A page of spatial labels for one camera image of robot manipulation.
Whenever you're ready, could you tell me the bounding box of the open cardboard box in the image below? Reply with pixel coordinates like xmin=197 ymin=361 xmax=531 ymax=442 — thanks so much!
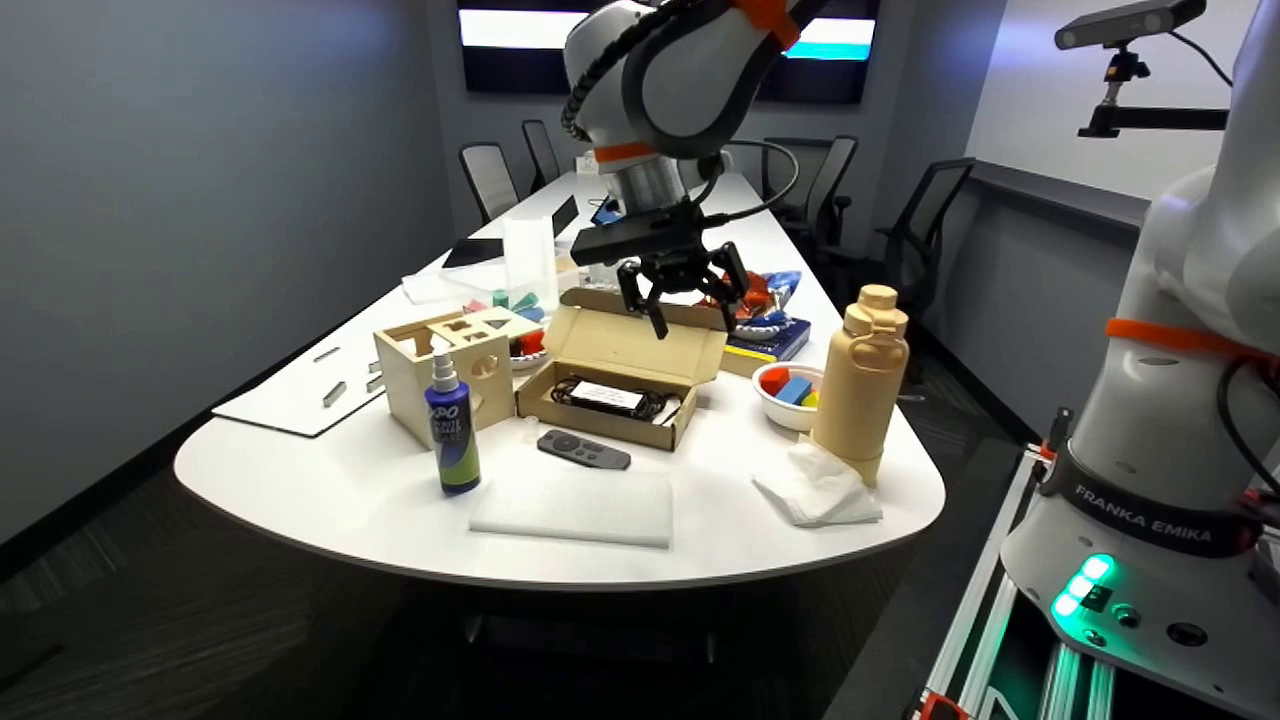
xmin=515 ymin=286 xmax=730 ymax=453

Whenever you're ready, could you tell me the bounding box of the clear plastic container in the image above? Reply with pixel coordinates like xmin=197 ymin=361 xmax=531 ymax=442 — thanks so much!
xmin=500 ymin=213 xmax=560 ymax=298

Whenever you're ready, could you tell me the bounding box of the office chair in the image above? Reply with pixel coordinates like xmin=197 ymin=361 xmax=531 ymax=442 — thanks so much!
xmin=458 ymin=141 xmax=522 ymax=227
xmin=872 ymin=157 xmax=977 ymax=326
xmin=760 ymin=134 xmax=861 ymax=263
xmin=520 ymin=119 xmax=564 ymax=193

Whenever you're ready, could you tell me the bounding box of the small bowl with red block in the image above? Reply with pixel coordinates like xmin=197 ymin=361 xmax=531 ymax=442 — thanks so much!
xmin=509 ymin=328 xmax=550 ymax=373

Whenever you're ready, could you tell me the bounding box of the whiteboard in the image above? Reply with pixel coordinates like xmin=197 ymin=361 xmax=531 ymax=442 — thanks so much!
xmin=964 ymin=0 xmax=1263 ymax=203

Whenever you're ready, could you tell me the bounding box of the camera on mount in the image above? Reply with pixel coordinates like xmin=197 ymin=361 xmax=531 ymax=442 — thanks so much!
xmin=1053 ymin=0 xmax=1233 ymax=140

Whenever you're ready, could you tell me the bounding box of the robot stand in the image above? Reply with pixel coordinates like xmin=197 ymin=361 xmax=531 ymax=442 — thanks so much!
xmin=905 ymin=440 xmax=1280 ymax=720

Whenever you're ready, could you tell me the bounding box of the flat folded white napkin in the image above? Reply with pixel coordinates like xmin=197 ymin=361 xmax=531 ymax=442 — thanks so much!
xmin=468 ymin=468 xmax=675 ymax=550

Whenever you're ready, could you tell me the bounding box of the blue spray bottle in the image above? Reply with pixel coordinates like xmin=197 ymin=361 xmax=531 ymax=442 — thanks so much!
xmin=423 ymin=351 xmax=483 ymax=498

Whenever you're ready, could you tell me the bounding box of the crumpled white napkin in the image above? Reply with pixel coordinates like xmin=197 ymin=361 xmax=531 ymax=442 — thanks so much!
xmin=751 ymin=438 xmax=885 ymax=529

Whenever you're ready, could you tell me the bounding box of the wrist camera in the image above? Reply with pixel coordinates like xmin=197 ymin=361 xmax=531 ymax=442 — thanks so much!
xmin=570 ymin=212 xmax=703 ymax=268

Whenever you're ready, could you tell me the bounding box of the wooden shape sorter box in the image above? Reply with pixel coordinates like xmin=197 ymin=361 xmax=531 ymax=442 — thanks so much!
xmin=373 ymin=306 xmax=544 ymax=451

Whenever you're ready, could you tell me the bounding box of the tan water bottle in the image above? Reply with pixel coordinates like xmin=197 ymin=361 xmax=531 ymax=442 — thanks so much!
xmin=811 ymin=284 xmax=912 ymax=489

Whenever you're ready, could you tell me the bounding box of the heap of teal blocks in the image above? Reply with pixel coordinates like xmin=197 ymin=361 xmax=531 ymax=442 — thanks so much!
xmin=488 ymin=289 xmax=548 ymax=324

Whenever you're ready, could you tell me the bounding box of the colourful snack bag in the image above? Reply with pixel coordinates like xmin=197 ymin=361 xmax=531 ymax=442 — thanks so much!
xmin=698 ymin=269 xmax=804 ymax=323

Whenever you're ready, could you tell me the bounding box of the grey remote control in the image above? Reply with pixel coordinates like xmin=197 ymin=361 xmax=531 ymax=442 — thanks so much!
xmin=536 ymin=427 xmax=633 ymax=472

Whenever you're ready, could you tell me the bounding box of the wall screen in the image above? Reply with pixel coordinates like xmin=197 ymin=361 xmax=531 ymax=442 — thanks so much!
xmin=457 ymin=0 xmax=882 ymax=107

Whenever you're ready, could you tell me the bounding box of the white flat board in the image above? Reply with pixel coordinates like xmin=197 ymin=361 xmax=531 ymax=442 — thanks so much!
xmin=211 ymin=318 xmax=389 ymax=440

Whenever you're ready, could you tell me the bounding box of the blue book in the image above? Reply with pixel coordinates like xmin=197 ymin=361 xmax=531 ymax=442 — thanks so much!
xmin=724 ymin=314 xmax=813 ymax=364

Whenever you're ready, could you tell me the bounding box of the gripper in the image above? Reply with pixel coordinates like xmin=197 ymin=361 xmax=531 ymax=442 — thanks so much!
xmin=616 ymin=232 xmax=752 ymax=342

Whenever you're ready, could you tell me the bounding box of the white bowl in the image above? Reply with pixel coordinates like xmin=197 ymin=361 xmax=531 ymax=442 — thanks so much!
xmin=751 ymin=361 xmax=827 ymax=434

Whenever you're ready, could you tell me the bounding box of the black cable bundle with label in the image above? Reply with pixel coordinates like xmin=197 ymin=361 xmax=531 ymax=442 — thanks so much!
xmin=549 ymin=374 xmax=685 ymax=427

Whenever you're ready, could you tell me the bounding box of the black laptop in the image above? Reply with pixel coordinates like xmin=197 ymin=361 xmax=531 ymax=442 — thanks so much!
xmin=441 ymin=194 xmax=581 ymax=270

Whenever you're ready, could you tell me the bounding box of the clear plastic tray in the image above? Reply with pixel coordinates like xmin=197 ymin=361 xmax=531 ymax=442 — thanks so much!
xmin=401 ymin=268 xmax=581 ymax=313

